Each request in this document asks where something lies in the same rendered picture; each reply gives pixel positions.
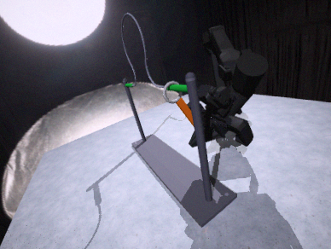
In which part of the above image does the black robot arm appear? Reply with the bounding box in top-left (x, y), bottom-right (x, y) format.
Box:
top-left (198, 25), bottom-right (268, 116)

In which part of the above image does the orange handle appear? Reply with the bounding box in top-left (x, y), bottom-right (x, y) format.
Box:
top-left (163, 81), bottom-right (194, 126)

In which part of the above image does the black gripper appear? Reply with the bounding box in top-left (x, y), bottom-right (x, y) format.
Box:
top-left (189, 91), bottom-right (253, 148)

